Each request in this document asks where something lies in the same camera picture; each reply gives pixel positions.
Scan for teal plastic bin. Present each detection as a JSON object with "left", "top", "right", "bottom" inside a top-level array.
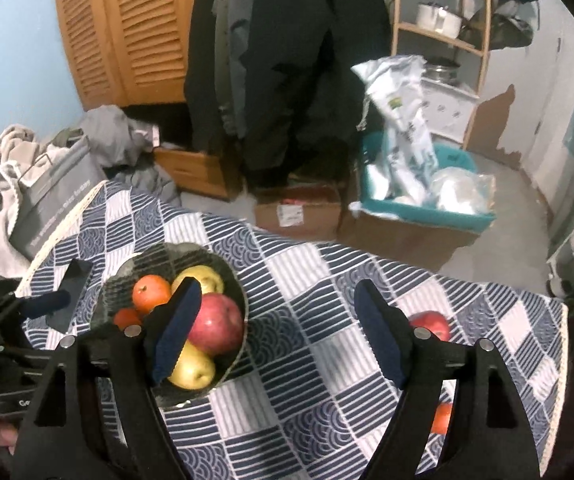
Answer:
[{"left": 349, "top": 131, "right": 496, "bottom": 234}]

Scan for metal steel pot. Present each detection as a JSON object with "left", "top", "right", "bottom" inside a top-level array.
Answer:
[{"left": 424, "top": 56, "right": 460, "bottom": 86}]

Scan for clear plastic bag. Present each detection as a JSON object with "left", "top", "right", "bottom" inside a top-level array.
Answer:
[{"left": 429, "top": 167, "right": 496, "bottom": 216}]

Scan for orange fruit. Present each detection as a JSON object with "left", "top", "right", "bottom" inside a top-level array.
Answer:
[{"left": 431, "top": 403, "right": 453, "bottom": 436}]

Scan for wooden drawer box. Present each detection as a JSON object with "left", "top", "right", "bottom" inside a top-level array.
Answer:
[{"left": 153, "top": 148, "right": 243, "bottom": 202}]

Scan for yellow apple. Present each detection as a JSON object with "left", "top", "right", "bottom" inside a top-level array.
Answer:
[
  {"left": 171, "top": 264, "right": 224, "bottom": 295},
  {"left": 168, "top": 341, "right": 215, "bottom": 391}
]

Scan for grey clothes pile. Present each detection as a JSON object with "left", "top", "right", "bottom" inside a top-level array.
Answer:
[{"left": 77, "top": 105, "right": 182, "bottom": 207}]

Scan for grey tote bag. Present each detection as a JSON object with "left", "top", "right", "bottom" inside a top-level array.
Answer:
[{"left": 10, "top": 136, "right": 105, "bottom": 260}]

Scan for yellow apple upper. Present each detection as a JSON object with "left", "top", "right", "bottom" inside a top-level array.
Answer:
[{"left": 171, "top": 264, "right": 224, "bottom": 295}]

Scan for red apple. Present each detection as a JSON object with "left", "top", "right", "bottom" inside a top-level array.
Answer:
[
  {"left": 409, "top": 311, "right": 451, "bottom": 341},
  {"left": 188, "top": 292, "right": 245, "bottom": 356}
]

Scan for orange in bowl upper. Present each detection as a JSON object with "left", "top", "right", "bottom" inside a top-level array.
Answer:
[{"left": 132, "top": 274, "right": 171, "bottom": 316}]

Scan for beige blanket pile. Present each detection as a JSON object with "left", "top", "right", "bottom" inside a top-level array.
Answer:
[{"left": 0, "top": 125, "right": 68, "bottom": 278}]

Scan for dark glass fruit bowl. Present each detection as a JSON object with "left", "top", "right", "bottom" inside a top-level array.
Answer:
[{"left": 91, "top": 243, "right": 248, "bottom": 408}]

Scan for small cardboard box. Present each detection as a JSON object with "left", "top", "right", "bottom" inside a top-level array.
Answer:
[{"left": 255, "top": 184, "right": 342, "bottom": 242}]

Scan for large cardboard box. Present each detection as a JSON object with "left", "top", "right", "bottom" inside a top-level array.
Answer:
[{"left": 337, "top": 211, "right": 479, "bottom": 272}]

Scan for wooden shelf rack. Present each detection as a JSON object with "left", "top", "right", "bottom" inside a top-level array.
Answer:
[{"left": 390, "top": 0, "right": 492, "bottom": 148}]

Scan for grey hanging jacket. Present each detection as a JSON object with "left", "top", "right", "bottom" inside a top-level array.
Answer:
[{"left": 212, "top": 0, "right": 253, "bottom": 139}]

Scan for white printed plastic bag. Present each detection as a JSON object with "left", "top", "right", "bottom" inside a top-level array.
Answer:
[{"left": 351, "top": 54, "right": 439, "bottom": 206}]

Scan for red apple in bowl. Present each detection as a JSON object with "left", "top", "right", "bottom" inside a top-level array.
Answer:
[{"left": 188, "top": 292, "right": 245, "bottom": 356}]

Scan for dark hanging bag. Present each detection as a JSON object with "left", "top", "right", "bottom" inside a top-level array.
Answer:
[{"left": 458, "top": 0, "right": 540, "bottom": 50}]

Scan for small orange in bowl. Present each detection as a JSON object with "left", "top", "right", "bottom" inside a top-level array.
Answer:
[{"left": 112, "top": 308, "right": 142, "bottom": 330}]

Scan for white cooking pot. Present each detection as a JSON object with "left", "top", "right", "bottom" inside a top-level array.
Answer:
[{"left": 416, "top": 2, "right": 462, "bottom": 39}]

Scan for wooden louvered wardrobe doors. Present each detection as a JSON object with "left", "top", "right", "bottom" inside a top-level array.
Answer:
[{"left": 55, "top": 0, "right": 194, "bottom": 110}]

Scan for black hanging coat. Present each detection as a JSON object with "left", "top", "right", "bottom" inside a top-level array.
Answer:
[{"left": 184, "top": 0, "right": 391, "bottom": 182}]

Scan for blue white patterned tablecloth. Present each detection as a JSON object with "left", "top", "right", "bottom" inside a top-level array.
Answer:
[{"left": 18, "top": 182, "right": 569, "bottom": 479}]

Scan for yellow apple lower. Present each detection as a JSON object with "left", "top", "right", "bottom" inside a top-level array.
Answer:
[{"left": 168, "top": 341, "right": 215, "bottom": 391}]

